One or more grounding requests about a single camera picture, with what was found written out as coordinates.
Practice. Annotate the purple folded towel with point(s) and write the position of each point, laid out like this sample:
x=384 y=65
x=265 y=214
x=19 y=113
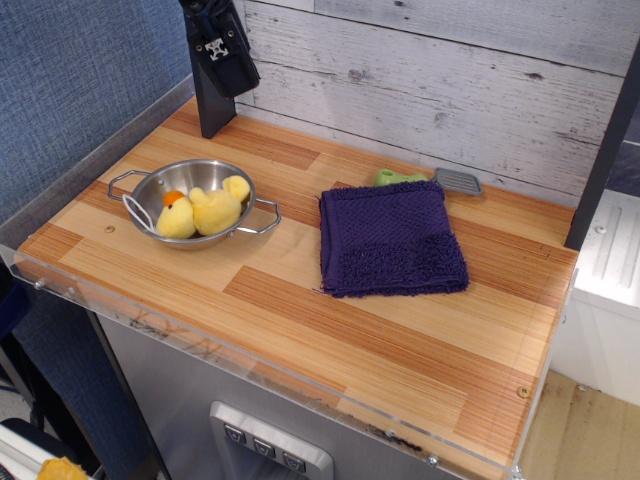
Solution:
x=389 y=240

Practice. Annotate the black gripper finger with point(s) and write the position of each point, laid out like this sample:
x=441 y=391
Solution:
x=217 y=38

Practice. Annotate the black vertical post left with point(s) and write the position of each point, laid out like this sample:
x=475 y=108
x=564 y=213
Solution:
x=215 y=111

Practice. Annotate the black vertical post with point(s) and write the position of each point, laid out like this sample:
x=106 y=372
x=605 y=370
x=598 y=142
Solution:
x=215 y=111
x=605 y=160

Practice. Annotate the clear acrylic front guard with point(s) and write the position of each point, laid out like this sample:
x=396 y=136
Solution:
x=451 y=379

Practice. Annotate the yellow tape piece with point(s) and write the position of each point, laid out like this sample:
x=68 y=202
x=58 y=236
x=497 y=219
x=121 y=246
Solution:
x=61 y=469

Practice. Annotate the green handled grey spatula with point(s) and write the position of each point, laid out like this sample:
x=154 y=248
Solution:
x=447 y=179

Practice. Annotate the white side appliance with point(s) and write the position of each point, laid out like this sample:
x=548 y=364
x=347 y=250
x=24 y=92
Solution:
x=597 y=343

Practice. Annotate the yellow plush duck toy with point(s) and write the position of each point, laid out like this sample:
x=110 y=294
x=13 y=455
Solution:
x=206 y=213

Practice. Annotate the stainless steel cabinet front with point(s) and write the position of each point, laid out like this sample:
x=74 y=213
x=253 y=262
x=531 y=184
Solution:
x=174 y=387

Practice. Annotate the silver button control panel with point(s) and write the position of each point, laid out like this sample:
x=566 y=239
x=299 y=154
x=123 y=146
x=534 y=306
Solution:
x=250 y=448

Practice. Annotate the stainless steel two-handled pot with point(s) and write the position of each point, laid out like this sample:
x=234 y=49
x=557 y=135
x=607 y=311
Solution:
x=147 y=188

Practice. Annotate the black vertical post right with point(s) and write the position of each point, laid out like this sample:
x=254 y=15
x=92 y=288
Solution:
x=605 y=160

